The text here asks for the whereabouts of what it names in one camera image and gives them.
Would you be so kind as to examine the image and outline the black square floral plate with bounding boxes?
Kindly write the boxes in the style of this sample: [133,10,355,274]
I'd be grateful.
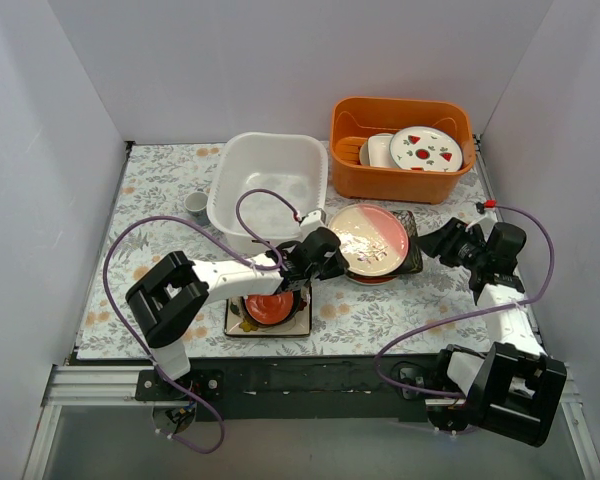
[347,209,425,280]

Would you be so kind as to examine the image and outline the pink and cream round plate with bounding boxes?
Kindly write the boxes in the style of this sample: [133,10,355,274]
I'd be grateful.
[328,204,409,277]

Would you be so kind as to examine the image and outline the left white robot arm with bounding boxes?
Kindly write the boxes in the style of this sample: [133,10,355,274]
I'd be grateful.
[126,227,349,400]

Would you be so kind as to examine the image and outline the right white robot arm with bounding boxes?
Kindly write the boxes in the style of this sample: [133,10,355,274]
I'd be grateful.
[415,218,567,447]

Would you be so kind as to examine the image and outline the white plastic bin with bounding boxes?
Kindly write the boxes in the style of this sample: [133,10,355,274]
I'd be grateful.
[207,132,329,255]

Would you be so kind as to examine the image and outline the round white dish in bin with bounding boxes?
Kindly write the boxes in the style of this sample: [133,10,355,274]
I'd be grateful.
[358,141,370,166]

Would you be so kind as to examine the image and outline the orange plastic bin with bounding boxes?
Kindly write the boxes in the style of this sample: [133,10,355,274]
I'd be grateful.
[330,97,476,204]

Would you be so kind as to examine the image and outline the red rimmed round plate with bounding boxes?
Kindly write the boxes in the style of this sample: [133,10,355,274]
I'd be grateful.
[347,273,395,285]

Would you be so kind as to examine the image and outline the floral table mat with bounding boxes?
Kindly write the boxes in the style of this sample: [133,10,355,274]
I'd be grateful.
[77,144,490,361]

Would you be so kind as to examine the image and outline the black bowl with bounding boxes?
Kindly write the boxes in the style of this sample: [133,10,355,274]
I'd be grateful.
[241,292,301,328]

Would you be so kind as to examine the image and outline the square cream floral plate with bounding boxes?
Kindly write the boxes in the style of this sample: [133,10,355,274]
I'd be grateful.
[224,287,312,338]

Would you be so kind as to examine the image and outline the orange red small saucer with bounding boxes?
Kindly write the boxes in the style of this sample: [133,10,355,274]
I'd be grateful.
[244,292,294,325]

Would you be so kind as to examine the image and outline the white watermelon pattern plate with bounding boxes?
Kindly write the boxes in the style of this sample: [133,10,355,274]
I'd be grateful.
[390,126,463,173]

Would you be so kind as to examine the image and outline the small white cup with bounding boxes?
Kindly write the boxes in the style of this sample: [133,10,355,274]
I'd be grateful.
[184,191,209,225]

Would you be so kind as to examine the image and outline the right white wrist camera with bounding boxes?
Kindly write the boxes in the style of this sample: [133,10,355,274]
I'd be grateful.
[469,200,498,231]

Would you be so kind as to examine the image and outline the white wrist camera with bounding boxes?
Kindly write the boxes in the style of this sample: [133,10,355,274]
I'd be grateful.
[299,208,326,238]
[469,200,498,231]

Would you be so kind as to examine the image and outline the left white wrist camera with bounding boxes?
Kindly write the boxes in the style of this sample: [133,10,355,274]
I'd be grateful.
[299,208,326,238]

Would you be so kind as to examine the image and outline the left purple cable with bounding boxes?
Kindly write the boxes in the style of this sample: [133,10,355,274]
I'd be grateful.
[102,188,304,455]

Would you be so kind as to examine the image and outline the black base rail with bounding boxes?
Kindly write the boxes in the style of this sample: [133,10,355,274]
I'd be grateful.
[134,353,476,421]

